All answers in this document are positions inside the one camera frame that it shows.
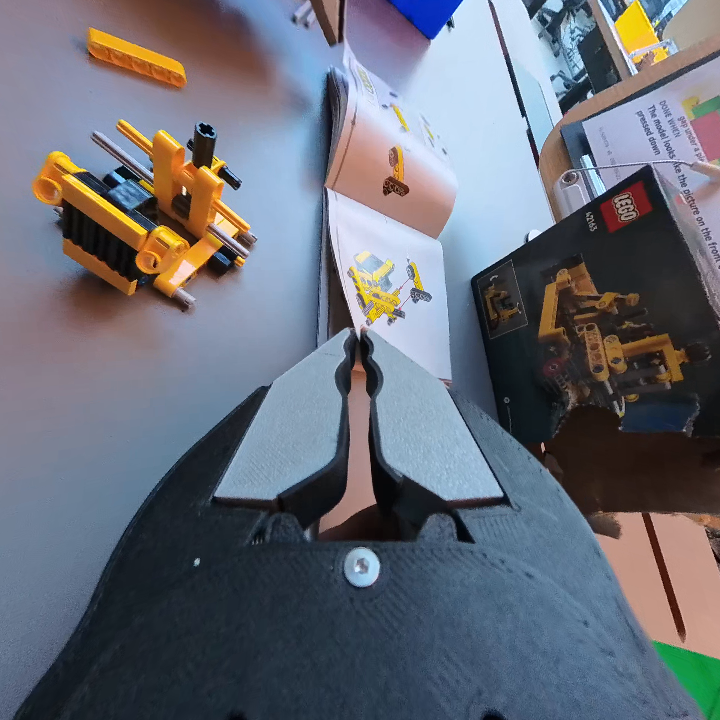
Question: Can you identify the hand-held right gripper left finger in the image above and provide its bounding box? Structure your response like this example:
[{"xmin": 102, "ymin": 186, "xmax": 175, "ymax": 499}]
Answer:
[{"xmin": 214, "ymin": 328, "xmax": 359, "ymax": 530}]

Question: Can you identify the wooden document stand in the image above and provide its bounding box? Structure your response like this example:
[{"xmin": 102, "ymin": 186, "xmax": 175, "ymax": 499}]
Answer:
[{"xmin": 526, "ymin": 48, "xmax": 720, "ymax": 243}]

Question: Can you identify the black lego set box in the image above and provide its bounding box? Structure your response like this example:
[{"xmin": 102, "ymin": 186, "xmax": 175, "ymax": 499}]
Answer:
[{"xmin": 470, "ymin": 164, "xmax": 720, "ymax": 535}]

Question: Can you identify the grey table cable cover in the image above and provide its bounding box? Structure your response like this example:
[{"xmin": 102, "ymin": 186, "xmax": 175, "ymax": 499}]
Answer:
[{"xmin": 495, "ymin": 51, "xmax": 564, "ymax": 153}]

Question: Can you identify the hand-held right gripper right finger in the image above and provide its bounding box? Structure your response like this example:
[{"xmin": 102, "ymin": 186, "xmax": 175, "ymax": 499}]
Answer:
[{"xmin": 360, "ymin": 329, "xmax": 505, "ymax": 538}]

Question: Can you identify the printed instruction sheet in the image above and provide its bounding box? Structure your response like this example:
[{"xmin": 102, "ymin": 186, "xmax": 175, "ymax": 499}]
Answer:
[{"xmin": 582, "ymin": 67, "xmax": 720, "ymax": 271}]

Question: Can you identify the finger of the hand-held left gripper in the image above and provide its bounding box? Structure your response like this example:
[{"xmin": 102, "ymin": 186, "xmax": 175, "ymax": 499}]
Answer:
[{"xmin": 309, "ymin": 0, "xmax": 345, "ymax": 47}]

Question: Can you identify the yellow lego bulldozer model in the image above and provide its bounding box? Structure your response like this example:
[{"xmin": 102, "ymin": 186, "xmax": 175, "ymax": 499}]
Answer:
[{"xmin": 31, "ymin": 118, "xmax": 260, "ymax": 311}]

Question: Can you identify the blue plastic bin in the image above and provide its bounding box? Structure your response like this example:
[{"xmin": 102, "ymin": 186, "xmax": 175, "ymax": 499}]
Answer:
[{"xmin": 388, "ymin": 0, "xmax": 465, "ymax": 40}]

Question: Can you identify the lego instruction booklet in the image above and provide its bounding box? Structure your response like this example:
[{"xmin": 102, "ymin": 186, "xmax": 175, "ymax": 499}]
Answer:
[{"xmin": 316, "ymin": 40, "xmax": 459, "ymax": 389}]

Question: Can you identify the yellow lego beam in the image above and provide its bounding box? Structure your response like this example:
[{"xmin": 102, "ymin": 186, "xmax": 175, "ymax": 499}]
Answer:
[{"xmin": 86, "ymin": 27, "xmax": 188, "ymax": 89}]

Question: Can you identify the green plastic bin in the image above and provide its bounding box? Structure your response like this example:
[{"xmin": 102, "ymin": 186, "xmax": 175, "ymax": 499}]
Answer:
[{"xmin": 652, "ymin": 640, "xmax": 720, "ymax": 720}]

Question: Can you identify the yellow plastic bin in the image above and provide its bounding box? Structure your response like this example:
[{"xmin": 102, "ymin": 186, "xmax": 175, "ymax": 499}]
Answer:
[{"xmin": 613, "ymin": 0, "xmax": 674, "ymax": 64}]

